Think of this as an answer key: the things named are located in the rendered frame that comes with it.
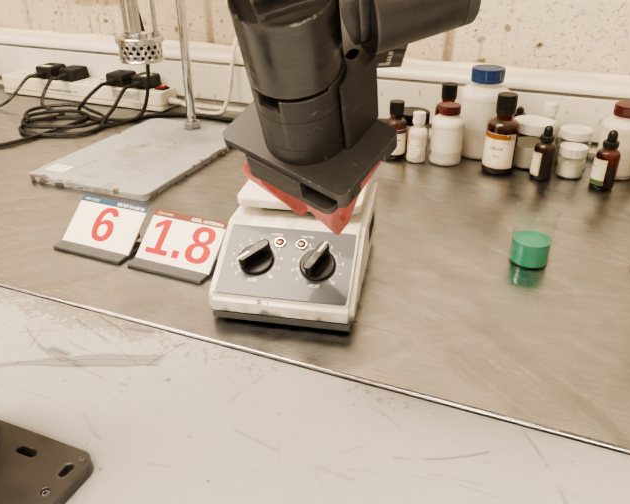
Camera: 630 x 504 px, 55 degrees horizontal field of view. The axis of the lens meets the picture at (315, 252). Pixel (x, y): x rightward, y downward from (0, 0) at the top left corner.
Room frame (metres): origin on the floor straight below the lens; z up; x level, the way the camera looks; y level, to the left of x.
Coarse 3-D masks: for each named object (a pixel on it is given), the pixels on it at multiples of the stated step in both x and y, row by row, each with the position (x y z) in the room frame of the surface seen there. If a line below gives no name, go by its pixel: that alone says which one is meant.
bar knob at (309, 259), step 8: (320, 248) 0.45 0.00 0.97; (328, 248) 0.46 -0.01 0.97; (304, 256) 0.46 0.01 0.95; (312, 256) 0.45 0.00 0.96; (320, 256) 0.45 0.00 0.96; (328, 256) 0.46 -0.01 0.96; (304, 264) 0.44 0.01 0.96; (312, 264) 0.44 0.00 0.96; (320, 264) 0.45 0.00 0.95; (328, 264) 0.45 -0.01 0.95; (304, 272) 0.44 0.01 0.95; (312, 272) 0.44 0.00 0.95; (320, 272) 0.45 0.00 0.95; (328, 272) 0.45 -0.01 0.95; (312, 280) 0.44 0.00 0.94; (320, 280) 0.44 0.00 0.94
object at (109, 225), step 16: (80, 208) 0.62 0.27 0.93; (96, 208) 0.61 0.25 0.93; (112, 208) 0.61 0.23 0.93; (80, 224) 0.60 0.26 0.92; (96, 224) 0.60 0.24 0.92; (112, 224) 0.59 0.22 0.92; (128, 224) 0.59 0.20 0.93; (96, 240) 0.58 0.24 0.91; (112, 240) 0.58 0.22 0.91; (128, 240) 0.57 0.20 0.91
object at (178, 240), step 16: (160, 224) 0.58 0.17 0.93; (176, 224) 0.57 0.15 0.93; (192, 224) 0.57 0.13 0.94; (160, 240) 0.56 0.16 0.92; (176, 240) 0.56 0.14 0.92; (192, 240) 0.55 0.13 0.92; (208, 240) 0.55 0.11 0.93; (160, 256) 0.55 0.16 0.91; (176, 256) 0.54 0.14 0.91; (192, 256) 0.54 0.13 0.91; (208, 256) 0.53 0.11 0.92
